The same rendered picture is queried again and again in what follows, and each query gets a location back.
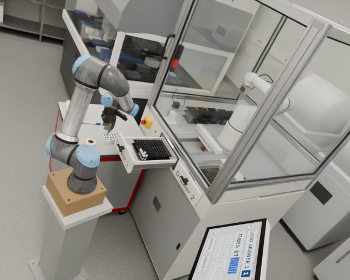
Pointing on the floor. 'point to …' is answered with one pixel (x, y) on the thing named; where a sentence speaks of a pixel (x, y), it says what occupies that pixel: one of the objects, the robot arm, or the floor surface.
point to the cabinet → (179, 221)
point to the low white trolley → (106, 156)
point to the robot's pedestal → (66, 242)
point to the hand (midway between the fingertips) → (109, 130)
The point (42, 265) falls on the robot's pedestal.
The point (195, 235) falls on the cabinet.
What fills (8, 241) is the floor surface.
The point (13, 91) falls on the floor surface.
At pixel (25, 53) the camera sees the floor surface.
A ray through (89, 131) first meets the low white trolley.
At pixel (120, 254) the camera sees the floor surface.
